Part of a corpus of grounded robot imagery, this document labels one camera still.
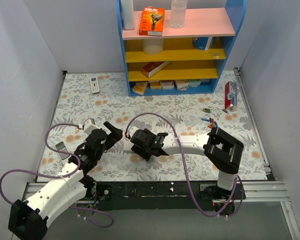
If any orange razor box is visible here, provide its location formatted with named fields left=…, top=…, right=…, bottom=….
left=139, top=6, right=165, bottom=36

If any yellow red small box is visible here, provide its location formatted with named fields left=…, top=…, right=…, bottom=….
left=132, top=81, right=148, bottom=96

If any red toothpaste box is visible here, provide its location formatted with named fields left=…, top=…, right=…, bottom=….
left=225, top=81, right=238, bottom=111

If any white translucent cup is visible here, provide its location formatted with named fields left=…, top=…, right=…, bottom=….
left=142, top=38, right=164, bottom=55

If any grey calculator remote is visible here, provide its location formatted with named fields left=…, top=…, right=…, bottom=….
left=55, top=141, right=70, bottom=161

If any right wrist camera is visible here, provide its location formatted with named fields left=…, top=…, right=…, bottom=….
left=125, top=126, right=139, bottom=139

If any red orange battery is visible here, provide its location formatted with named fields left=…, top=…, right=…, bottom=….
left=208, top=118, right=219, bottom=129

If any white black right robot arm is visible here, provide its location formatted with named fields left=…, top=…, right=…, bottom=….
left=123, top=127, right=244, bottom=199

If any white air conditioner remote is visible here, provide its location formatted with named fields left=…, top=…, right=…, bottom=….
left=89, top=77, right=100, bottom=94

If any tissue pack green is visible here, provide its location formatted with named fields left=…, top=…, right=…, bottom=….
left=188, top=79, right=201, bottom=88

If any blue shelf unit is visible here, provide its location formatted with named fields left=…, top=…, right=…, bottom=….
left=116, top=0, right=247, bottom=97

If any white bottle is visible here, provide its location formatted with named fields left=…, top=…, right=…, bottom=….
left=121, top=0, right=135, bottom=30

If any clear plastic bottle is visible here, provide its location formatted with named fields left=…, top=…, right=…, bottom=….
left=170, top=0, right=188, bottom=29

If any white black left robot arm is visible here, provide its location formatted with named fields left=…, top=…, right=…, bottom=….
left=8, top=120, right=123, bottom=240

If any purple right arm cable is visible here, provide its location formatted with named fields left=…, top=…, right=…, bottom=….
left=126, top=112, right=245, bottom=218

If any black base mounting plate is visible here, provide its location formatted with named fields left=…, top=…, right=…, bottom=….
left=67, top=180, right=245, bottom=212

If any aluminium frame rail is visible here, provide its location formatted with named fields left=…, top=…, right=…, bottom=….
left=243, top=181, right=291, bottom=202

